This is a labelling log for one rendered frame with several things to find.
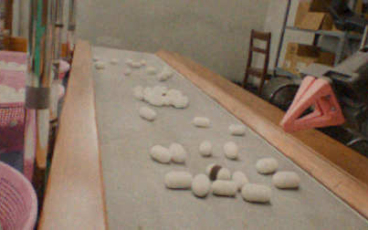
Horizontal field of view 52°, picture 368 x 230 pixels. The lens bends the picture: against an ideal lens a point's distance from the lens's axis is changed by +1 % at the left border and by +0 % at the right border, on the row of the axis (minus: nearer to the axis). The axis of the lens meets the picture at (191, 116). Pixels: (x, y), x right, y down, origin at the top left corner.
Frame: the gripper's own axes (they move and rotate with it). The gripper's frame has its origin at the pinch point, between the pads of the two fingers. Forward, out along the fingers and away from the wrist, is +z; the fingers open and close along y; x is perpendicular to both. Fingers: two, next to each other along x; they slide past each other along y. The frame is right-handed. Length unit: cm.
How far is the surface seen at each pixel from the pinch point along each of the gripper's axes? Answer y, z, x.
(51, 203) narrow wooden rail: 11.8, 25.7, -14.3
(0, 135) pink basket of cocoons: -19.9, 36.0, -16.5
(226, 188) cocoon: 5.9, 11.9, -1.3
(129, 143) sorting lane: -10.9, 19.6, -6.5
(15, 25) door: -488, 95, -46
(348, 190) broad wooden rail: 5.9, -1.3, 9.6
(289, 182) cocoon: 3.9, 4.6, 4.7
